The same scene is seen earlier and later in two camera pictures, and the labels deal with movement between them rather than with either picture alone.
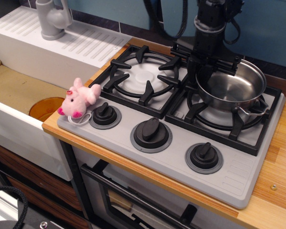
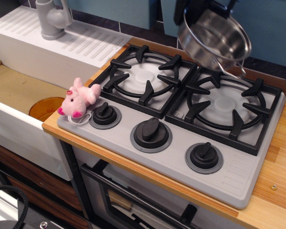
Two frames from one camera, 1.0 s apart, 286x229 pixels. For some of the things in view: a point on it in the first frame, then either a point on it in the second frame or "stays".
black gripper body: [208, 52] → [194, 8]
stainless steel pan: [241, 91] → [216, 40]
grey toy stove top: [147, 116] stays
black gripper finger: [192, 67] → [178, 15]
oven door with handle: [118, 199] stays
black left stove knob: [105, 117] stays
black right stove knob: [204, 158] stays
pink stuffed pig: [78, 98] stays
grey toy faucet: [53, 22] stays
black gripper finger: [205, 73] → [194, 12]
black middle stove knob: [151, 137] stays
